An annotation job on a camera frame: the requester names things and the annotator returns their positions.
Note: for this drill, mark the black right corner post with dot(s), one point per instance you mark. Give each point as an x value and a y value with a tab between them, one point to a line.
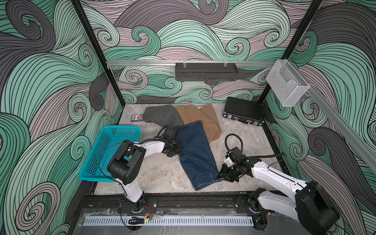
305	41

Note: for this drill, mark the black hard case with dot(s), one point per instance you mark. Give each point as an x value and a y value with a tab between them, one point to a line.
244	111

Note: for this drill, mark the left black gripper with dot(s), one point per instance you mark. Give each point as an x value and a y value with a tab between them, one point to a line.
178	149

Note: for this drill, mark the small playing card box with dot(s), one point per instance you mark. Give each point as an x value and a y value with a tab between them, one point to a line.
137	118

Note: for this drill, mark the teal plastic basket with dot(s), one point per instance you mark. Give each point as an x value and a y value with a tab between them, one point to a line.
105	146

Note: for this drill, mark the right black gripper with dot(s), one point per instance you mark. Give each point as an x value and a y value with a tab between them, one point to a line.
223	175

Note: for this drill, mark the white slotted cable duct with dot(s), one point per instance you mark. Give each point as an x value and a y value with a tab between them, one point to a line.
171	221

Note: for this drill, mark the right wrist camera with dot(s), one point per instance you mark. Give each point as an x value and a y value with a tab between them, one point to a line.
234	157

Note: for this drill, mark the blue denim skirt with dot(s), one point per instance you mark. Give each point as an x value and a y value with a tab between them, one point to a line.
196	157

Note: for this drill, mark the clear plastic wall bin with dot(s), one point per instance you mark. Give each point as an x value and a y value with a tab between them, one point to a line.
287	82

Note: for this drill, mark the grey dotted skirt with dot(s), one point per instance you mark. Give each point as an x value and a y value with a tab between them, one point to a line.
162	116

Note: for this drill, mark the aluminium rail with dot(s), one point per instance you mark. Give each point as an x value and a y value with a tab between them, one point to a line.
349	106
112	63

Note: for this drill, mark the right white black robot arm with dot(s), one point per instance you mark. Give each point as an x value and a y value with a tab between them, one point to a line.
306	202

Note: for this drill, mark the aluminium right rail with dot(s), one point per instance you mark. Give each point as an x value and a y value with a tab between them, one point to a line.
349	106

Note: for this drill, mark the black left corner post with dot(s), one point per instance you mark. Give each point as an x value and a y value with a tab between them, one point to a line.
90	33

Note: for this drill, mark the aluminium back rail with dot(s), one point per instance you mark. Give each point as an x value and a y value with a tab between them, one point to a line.
112	63

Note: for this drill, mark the black perforated wall shelf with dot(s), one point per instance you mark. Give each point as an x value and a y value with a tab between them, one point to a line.
210	73

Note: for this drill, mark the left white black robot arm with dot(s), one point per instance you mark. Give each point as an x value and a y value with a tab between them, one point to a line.
125	164

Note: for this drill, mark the black corner post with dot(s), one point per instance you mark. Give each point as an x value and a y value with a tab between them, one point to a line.
90	33
305	41

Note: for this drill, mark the tan brown skirt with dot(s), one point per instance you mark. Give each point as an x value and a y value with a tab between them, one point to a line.
206	114

